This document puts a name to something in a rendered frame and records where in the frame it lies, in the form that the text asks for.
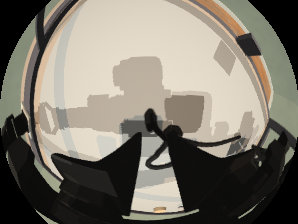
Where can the black knotted rope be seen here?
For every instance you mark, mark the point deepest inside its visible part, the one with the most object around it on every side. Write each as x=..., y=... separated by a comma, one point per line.
x=149, y=114

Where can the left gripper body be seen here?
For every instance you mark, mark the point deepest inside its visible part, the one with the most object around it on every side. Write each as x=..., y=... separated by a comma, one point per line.
x=283, y=140

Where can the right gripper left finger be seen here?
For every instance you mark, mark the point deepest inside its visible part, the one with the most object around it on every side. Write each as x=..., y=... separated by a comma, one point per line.
x=115, y=174

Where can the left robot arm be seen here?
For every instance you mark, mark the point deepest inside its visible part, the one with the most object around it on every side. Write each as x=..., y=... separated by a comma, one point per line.
x=284, y=172

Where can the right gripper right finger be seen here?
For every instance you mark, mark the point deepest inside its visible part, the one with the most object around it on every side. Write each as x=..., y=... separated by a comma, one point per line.
x=198, y=172

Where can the tan wooden disc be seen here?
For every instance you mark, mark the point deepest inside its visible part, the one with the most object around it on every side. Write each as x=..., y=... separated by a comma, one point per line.
x=162, y=209

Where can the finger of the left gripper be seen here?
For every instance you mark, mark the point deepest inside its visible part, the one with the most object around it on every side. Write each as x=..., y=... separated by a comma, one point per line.
x=255, y=163
x=260, y=152

